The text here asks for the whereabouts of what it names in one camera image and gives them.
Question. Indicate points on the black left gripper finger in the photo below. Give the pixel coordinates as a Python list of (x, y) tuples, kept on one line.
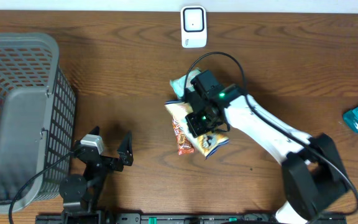
[(125, 148), (95, 131)]

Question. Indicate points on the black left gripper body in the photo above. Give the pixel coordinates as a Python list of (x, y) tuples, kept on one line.
[(112, 164)]

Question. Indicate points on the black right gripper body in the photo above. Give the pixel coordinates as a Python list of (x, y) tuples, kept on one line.
[(202, 122)]

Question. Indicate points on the mint green wipes packet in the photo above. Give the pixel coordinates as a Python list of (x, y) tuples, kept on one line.
[(179, 84)]

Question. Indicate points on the yellow snack chip bag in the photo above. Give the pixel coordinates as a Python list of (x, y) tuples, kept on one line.
[(206, 144)]

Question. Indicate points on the red chocolate bar wrapper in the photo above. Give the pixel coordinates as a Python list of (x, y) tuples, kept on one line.
[(183, 144)]

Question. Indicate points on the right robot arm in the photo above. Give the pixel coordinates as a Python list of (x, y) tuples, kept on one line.
[(313, 174)]

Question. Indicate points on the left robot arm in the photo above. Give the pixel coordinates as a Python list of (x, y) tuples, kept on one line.
[(80, 193)]

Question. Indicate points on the white barcode scanner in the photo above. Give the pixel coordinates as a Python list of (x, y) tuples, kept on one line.
[(193, 27)]

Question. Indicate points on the grey plastic mesh basket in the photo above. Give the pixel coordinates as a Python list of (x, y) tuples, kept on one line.
[(37, 114)]

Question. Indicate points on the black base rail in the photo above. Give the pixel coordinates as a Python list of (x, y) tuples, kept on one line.
[(136, 218)]

